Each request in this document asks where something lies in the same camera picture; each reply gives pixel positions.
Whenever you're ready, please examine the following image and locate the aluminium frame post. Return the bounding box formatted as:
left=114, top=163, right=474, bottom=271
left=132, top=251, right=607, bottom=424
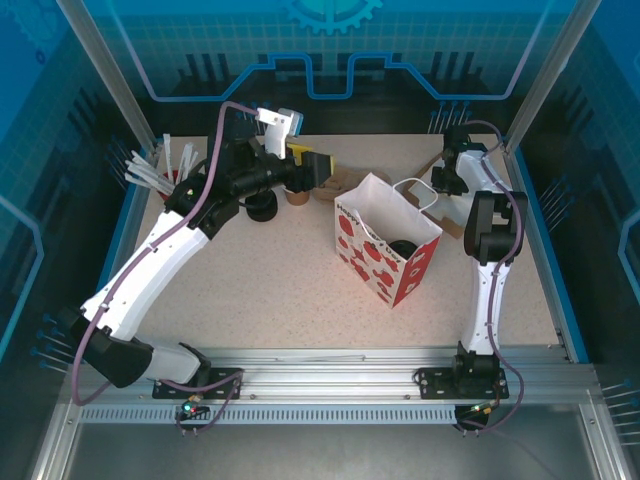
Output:
left=502, top=0, right=604, bottom=154
left=54, top=0, right=164, bottom=151

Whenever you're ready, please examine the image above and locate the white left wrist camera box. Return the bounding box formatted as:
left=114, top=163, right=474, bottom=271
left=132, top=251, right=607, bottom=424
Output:
left=256, top=106, right=304, bottom=160

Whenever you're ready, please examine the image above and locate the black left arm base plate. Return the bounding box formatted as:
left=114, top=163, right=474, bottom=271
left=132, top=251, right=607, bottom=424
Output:
left=152, top=367, right=245, bottom=400

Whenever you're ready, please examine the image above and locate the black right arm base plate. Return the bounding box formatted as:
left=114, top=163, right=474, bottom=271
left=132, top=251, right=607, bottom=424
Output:
left=416, top=367, right=510, bottom=400

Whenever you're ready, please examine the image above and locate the red white paper bag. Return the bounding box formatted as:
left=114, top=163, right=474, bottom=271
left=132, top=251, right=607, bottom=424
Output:
left=333, top=172, right=444, bottom=310

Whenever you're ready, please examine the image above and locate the grey slotted cable duct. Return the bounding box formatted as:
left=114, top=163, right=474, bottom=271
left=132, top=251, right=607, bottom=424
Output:
left=77, top=405, right=459, bottom=426

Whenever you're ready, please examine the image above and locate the white paper napkin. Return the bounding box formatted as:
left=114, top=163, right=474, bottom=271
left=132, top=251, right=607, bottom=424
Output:
left=429, top=192, right=469, bottom=224

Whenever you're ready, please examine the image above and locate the brown cardboard napkin tray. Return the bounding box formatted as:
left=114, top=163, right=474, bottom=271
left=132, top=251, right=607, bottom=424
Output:
left=403, top=153, right=469, bottom=240

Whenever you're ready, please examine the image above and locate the aluminium mounting rail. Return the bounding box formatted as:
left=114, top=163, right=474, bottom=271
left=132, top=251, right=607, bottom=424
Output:
left=64, top=347, right=596, bottom=406

